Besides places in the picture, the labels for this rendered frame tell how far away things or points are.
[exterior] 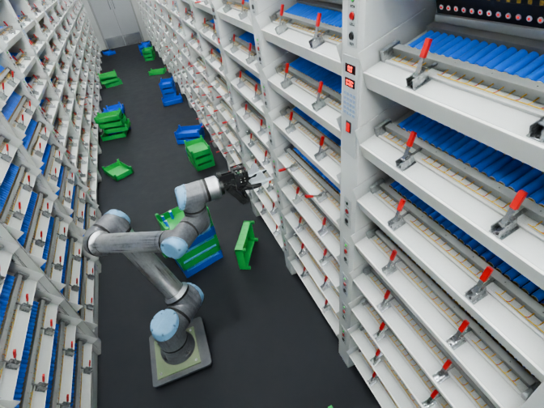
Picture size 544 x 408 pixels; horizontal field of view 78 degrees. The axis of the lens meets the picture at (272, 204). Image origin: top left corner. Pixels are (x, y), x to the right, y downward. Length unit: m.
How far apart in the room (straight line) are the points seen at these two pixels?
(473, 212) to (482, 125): 0.19
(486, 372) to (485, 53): 0.72
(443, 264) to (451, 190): 0.20
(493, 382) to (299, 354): 1.21
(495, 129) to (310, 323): 1.68
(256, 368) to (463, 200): 1.52
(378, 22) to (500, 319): 0.70
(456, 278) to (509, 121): 0.40
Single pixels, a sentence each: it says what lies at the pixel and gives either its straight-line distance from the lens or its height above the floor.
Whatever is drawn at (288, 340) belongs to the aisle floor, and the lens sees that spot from 2.08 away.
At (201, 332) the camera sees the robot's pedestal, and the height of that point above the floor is 0.06.
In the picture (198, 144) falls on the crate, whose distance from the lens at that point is 3.76.
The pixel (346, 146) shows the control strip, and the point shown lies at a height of 1.30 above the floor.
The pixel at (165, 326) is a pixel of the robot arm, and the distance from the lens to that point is 1.89.
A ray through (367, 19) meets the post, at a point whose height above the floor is 1.64.
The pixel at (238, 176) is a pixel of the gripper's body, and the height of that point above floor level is 1.12.
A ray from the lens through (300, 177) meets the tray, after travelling 1.54.
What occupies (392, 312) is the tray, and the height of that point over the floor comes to 0.75.
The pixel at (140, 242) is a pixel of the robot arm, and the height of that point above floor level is 0.95.
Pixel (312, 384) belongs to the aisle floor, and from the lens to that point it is 1.97.
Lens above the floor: 1.81
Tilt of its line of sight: 38 degrees down
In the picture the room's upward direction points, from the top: 9 degrees counter-clockwise
